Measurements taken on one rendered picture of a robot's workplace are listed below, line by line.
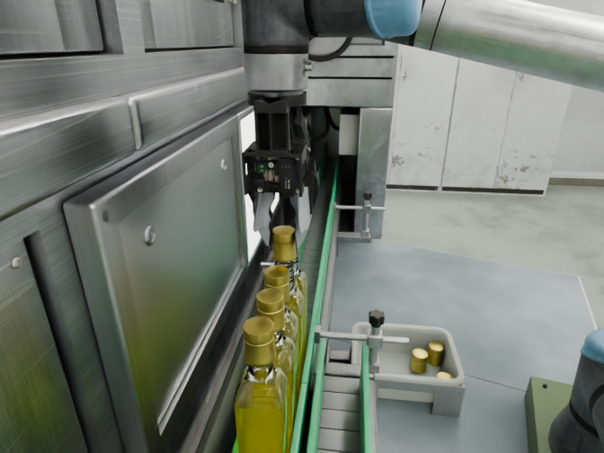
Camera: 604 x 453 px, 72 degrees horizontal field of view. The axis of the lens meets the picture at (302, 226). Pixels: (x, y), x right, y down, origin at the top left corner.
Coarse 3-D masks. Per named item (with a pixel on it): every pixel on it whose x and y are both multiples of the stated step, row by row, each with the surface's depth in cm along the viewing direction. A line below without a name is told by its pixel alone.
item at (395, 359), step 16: (400, 336) 96; (416, 336) 96; (432, 336) 95; (448, 336) 92; (352, 352) 88; (384, 352) 98; (400, 352) 98; (448, 352) 90; (384, 368) 93; (400, 368) 93; (432, 368) 93; (448, 368) 89; (432, 384) 81; (448, 384) 80
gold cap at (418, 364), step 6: (414, 354) 91; (420, 354) 91; (426, 354) 91; (414, 360) 91; (420, 360) 90; (426, 360) 91; (414, 366) 91; (420, 366) 91; (414, 372) 92; (420, 372) 91
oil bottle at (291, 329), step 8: (288, 312) 59; (288, 320) 57; (296, 320) 59; (288, 328) 57; (296, 328) 58; (296, 336) 58; (296, 344) 59; (296, 352) 59; (296, 360) 60; (296, 368) 60; (296, 376) 61; (296, 384) 61; (296, 392) 62; (296, 400) 62
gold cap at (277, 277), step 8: (264, 272) 55; (272, 272) 55; (280, 272) 55; (288, 272) 55; (264, 280) 55; (272, 280) 54; (280, 280) 54; (288, 280) 55; (264, 288) 56; (272, 288) 55; (280, 288) 55; (288, 288) 56; (288, 296) 56
